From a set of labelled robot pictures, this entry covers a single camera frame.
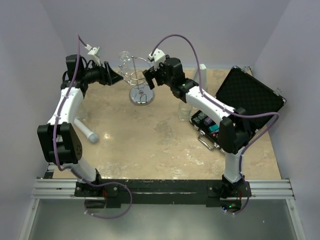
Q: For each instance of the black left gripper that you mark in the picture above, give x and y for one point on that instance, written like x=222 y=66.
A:
x=108 y=75

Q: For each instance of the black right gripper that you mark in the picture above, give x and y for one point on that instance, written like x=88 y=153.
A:
x=152 y=73

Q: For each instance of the ribbed clear glass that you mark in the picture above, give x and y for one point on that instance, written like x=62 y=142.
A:
x=184 y=111

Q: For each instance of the tall clear flute glass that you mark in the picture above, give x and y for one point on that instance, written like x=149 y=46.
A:
x=82 y=113

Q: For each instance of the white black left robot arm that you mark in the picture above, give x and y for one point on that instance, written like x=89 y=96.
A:
x=58 y=139

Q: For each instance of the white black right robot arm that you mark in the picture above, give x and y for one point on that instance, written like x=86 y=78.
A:
x=188 y=91

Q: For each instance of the chrome wine glass rack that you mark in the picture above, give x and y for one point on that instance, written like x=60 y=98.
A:
x=140 y=94

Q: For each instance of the white metronome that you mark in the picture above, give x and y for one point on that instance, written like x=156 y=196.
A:
x=203 y=73

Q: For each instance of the white grey microphone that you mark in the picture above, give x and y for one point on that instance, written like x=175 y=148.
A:
x=91 y=136

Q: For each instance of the black poker chip case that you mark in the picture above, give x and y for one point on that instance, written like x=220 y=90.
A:
x=247 y=96

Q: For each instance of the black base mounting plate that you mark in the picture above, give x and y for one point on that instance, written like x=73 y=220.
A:
x=208 y=192

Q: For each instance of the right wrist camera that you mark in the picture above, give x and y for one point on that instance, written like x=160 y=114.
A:
x=157 y=57

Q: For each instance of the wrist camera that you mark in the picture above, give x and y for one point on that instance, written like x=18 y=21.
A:
x=157 y=57
x=94 y=53

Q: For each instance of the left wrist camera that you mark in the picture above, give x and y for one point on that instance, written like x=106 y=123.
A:
x=94 y=53

